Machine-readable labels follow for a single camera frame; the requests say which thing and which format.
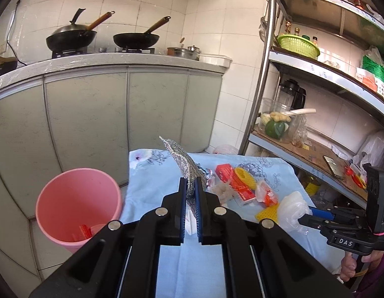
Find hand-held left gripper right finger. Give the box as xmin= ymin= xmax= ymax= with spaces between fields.
xmin=195 ymin=177 xmax=355 ymax=298

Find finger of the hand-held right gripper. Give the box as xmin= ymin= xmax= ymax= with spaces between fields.
xmin=309 ymin=206 xmax=367 ymax=222
xmin=298 ymin=214 xmax=336 ymax=231

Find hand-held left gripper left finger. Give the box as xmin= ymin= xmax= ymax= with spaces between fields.
xmin=29 ymin=177 xmax=188 ymax=298

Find yellow foam fruit net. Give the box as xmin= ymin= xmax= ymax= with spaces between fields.
xmin=256 ymin=204 xmax=279 ymax=223
xmin=235 ymin=167 xmax=257 ymax=193

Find orange snack wrapper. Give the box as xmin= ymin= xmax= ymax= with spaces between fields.
xmin=256 ymin=180 xmax=279 ymax=208

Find silver foil wrapper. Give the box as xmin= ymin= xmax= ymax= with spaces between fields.
xmin=159 ymin=136 xmax=211 ymax=221

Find pink plastic bucket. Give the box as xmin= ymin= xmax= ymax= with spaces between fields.
xmin=35 ymin=168 xmax=123 ymax=254

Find person's right forearm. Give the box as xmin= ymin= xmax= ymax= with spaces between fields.
xmin=355 ymin=251 xmax=384 ymax=294

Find person's right hand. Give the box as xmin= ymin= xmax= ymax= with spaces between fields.
xmin=339 ymin=250 xmax=380 ymax=283

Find white plastic bag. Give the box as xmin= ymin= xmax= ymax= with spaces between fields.
xmin=277 ymin=191 xmax=312 ymax=234

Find yellow oil bottle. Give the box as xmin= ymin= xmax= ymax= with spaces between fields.
xmin=304 ymin=174 xmax=323 ymax=197

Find crumpled clear plastic wrapper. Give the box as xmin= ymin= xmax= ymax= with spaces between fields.
xmin=209 ymin=180 xmax=238 ymax=207

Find light blue floral tablecloth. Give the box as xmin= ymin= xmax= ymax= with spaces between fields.
xmin=121 ymin=148 xmax=346 ymax=298

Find smartphone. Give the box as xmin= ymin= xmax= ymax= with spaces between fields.
xmin=322 ymin=155 xmax=346 ymax=180

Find red cardboard box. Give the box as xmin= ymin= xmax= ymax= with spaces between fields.
xmin=215 ymin=163 xmax=256 ymax=206

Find cardboard shelf liner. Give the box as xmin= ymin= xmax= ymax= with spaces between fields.
xmin=252 ymin=123 xmax=370 ymax=200

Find white plastic bags on shelf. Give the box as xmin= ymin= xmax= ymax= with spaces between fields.
xmin=350 ymin=130 xmax=384 ymax=178

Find pink plastic bag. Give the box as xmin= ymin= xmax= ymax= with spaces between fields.
xmin=213 ymin=144 xmax=239 ymax=155

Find green bell pepper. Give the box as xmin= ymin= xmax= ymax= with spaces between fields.
xmin=265 ymin=120 xmax=286 ymax=139

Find red wrapper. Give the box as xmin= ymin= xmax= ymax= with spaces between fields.
xmin=75 ymin=224 xmax=94 ymax=241

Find ginger root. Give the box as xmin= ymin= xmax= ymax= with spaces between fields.
xmin=269 ymin=111 xmax=292 ymax=122

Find clear plastic jar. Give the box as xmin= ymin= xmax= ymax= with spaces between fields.
xmin=259 ymin=97 xmax=294 ymax=144

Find green and white sack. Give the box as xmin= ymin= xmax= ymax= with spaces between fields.
xmin=355 ymin=46 xmax=384 ymax=102

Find grey kitchen counter cabinet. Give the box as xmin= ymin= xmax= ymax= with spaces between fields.
xmin=0 ymin=52 xmax=226 ymax=284

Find metal shelf rack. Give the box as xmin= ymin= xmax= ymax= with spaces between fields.
xmin=238 ymin=0 xmax=384 ymax=212

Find white plastic container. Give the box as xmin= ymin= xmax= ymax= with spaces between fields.
xmin=198 ymin=54 xmax=232 ymax=68

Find steel pot with lid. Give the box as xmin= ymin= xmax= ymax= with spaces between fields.
xmin=180 ymin=45 xmax=201 ymax=61

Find green plastic basket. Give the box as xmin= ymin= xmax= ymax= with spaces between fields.
xmin=277 ymin=34 xmax=321 ymax=60

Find gas stove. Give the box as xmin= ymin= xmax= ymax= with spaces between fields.
xmin=51 ymin=46 xmax=156 ymax=59

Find hanging metal strainer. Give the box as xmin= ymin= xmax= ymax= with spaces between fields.
xmin=258 ymin=0 xmax=274 ymax=43

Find steel wok lid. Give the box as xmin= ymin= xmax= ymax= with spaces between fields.
xmin=52 ymin=8 xmax=91 ymax=35

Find black wok with wooden handle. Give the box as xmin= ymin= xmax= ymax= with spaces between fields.
xmin=113 ymin=16 xmax=171 ymax=49
xmin=46 ymin=11 xmax=116 ymax=52

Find dark pot with tan handle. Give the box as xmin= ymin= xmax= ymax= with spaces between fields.
xmin=0 ymin=55 xmax=18 ymax=80

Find black power cable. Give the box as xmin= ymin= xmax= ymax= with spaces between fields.
xmin=6 ymin=0 xmax=28 ymax=67

